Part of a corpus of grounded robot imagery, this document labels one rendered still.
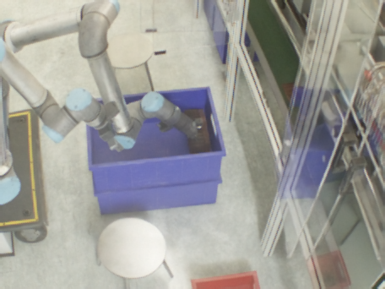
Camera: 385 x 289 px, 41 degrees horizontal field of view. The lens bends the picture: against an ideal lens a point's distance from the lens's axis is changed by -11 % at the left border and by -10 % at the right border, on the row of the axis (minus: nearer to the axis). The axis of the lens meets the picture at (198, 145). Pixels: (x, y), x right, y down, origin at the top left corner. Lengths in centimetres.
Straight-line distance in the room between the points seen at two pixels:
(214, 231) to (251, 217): 20
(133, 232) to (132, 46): 118
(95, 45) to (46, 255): 113
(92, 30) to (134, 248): 95
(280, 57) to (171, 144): 68
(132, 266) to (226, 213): 66
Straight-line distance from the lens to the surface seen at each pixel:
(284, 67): 249
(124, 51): 313
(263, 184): 289
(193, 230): 272
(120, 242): 240
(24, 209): 247
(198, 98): 272
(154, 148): 270
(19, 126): 277
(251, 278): 253
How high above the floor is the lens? 237
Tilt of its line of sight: 52 degrees down
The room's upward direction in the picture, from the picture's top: 5 degrees clockwise
